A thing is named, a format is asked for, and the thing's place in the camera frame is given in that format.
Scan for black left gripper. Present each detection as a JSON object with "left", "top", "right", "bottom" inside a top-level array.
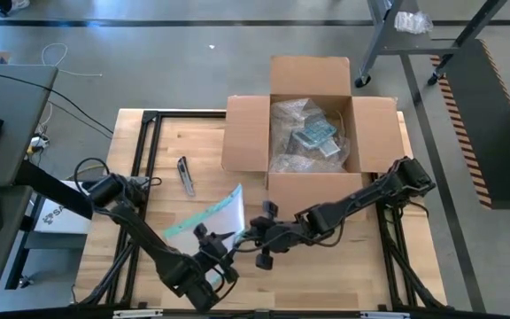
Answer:
[{"left": 191, "top": 222, "right": 242, "bottom": 285}]

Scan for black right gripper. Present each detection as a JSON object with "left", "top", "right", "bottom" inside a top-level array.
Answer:
[{"left": 236, "top": 199, "right": 312, "bottom": 272}]

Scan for silver black utility knife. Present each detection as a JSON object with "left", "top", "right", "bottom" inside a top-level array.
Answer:
[{"left": 175, "top": 155, "right": 197, "bottom": 198}]

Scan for brown cardboard box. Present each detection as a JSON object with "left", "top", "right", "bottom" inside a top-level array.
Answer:
[{"left": 220, "top": 54, "right": 406, "bottom": 223}]

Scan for teal calculator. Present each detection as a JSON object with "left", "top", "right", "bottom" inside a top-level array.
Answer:
[{"left": 290, "top": 114, "right": 344, "bottom": 160}]

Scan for clear bubble wrap sheet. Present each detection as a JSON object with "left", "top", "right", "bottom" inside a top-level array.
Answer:
[{"left": 267, "top": 97, "right": 352, "bottom": 175}]

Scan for white printed box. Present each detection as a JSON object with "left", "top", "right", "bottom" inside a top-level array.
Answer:
[{"left": 32, "top": 180, "right": 93, "bottom": 236}]

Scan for black desk support bar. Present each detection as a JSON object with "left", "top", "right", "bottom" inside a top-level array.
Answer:
[{"left": 13, "top": 158, "right": 96, "bottom": 222}]

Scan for power strip with plugs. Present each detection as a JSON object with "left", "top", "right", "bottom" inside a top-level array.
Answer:
[{"left": 25, "top": 132, "right": 51, "bottom": 156}]

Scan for grey metal cart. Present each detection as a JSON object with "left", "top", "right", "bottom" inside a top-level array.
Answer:
[{"left": 354, "top": 0, "right": 509, "bottom": 89}]

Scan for grey desk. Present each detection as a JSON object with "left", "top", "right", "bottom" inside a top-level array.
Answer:
[{"left": 0, "top": 63, "right": 59, "bottom": 314}]

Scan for dark platform hazard stripes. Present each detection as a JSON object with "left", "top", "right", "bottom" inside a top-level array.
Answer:
[{"left": 429, "top": 38, "right": 510, "bottom": 211}]

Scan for clear plastic bag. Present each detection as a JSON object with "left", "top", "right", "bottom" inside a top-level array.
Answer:
[{"left": 393, "top": 10, "right": 434, "bottom": 35}]

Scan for person's shoe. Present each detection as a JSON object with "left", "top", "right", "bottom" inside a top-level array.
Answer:
[{"left": 0, "top": 0, "right": 31, "bottom": 12}]

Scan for silver aluminium rail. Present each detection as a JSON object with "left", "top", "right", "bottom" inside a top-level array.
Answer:
[
  {"left": 112, "top": 308, "right": 164, "bottom": 319},
  {"left": 359, "top": 311, "right": 412, "bottom": 319}
]

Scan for black aluminium table frame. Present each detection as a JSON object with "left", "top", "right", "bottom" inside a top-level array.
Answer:
[{"left": 69, "top": 109, "right": 450, "bottom": 311}]

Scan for black desk cable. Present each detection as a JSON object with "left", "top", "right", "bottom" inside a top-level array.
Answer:
[{"left": 0, "top": 67, "right": 115, "bottom": 135}]

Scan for white floor cable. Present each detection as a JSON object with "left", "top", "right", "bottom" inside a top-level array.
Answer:
[{"left": 40, "top": 42, "right": 104, "bottom": 79}]

